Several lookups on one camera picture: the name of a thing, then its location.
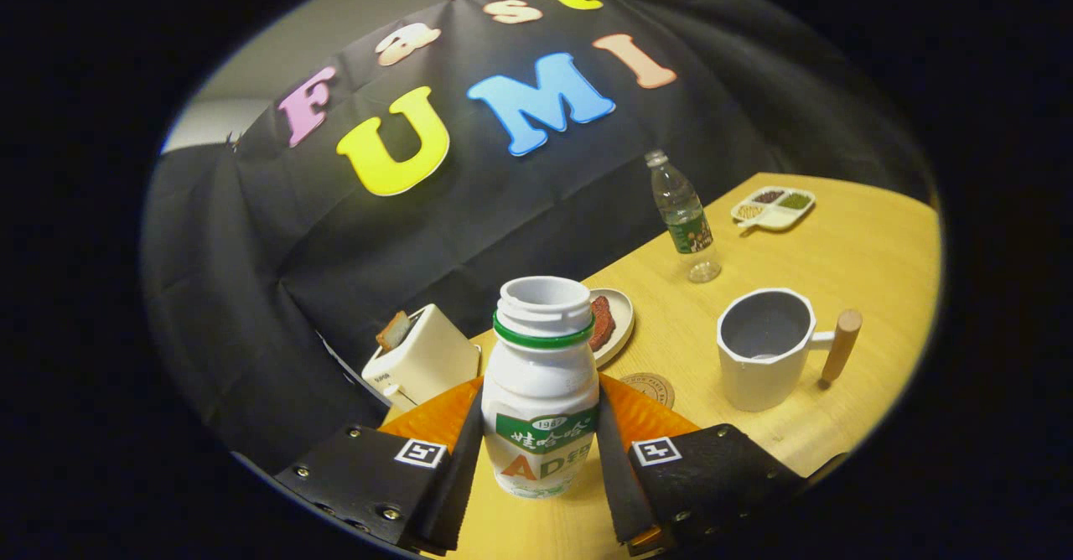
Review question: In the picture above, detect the white toaster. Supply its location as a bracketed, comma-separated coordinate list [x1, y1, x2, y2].
[362, 303, 483, 414]

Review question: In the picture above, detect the round cork coaster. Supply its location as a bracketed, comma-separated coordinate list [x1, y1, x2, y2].
[620, 372, 676, 410]

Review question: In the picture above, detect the white round plate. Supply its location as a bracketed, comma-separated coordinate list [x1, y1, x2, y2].
[587, 288, 635, 370]

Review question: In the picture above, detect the white cup wooden handle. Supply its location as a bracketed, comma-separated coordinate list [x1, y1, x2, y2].
[716, 288, 863, 413]

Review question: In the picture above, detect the black backdrop cloth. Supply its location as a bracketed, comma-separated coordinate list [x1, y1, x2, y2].
[138, 0, 936, 477]

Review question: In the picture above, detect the white juice bottle green ring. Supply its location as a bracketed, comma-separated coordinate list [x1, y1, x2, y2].
[480, 276, 601, 500]

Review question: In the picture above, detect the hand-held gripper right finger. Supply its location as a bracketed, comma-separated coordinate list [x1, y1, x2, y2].
[597, 373, 810, 557]

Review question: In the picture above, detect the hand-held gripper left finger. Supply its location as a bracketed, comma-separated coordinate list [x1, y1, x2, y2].
[272, 376, 487, 557]

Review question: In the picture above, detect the white divided dish with grains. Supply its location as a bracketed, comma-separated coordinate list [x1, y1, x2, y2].
[731, 185, 816, 232]

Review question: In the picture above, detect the wooden table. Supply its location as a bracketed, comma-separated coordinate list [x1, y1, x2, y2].
[381, 173, 941, 560]

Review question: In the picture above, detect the red dried meat slice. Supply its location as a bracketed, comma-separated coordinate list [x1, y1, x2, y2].
[588, 295, 617, 353]

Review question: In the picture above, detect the clear plastic water bottle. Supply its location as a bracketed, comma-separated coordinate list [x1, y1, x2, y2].
[644, 149, 723, 283]

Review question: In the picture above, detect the toast slice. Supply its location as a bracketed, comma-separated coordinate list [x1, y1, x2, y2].
[376, 310, 413, 353]

